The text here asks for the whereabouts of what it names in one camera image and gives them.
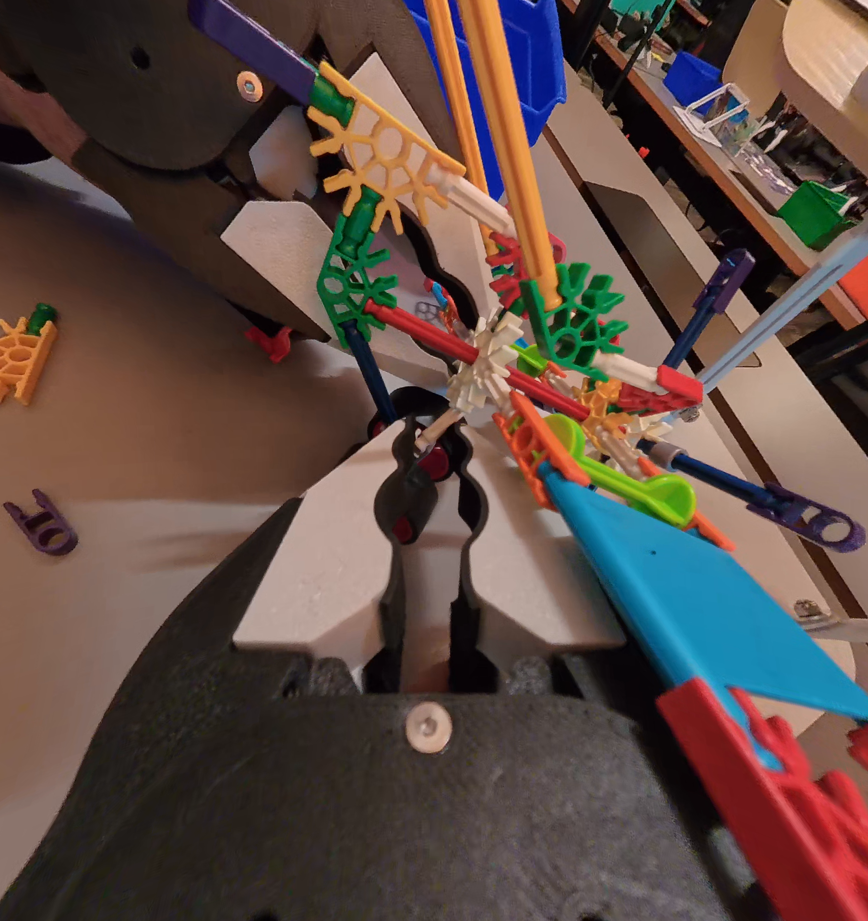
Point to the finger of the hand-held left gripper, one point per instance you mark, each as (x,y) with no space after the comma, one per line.
(275,244)
(462,244)

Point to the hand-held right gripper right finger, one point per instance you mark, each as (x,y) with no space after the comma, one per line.
(527,575)

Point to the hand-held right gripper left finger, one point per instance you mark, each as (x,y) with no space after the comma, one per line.
(311,561)

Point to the colourful construction toy model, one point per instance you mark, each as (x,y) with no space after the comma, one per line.
(664,590)

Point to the red toy clip piece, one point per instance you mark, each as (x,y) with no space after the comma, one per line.
(275,344)

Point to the large blue plastic bin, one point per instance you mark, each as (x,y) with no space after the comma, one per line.
(538,72)

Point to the purple toy clip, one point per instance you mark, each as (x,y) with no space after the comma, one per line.
(49,529)

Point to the wooden workbench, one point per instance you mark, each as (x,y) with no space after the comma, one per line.
(729,188)

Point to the yellow toy connector green rod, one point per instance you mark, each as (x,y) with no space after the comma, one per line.
(13,356)

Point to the small blue plastic bin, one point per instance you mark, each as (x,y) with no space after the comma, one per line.
(693,75)

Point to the clear plastic container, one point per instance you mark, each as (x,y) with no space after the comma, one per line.
(721,115)

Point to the green plastic bin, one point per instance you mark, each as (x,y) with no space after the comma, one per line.
(815,212)

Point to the metal bracket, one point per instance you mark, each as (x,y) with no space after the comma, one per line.
(844,624)

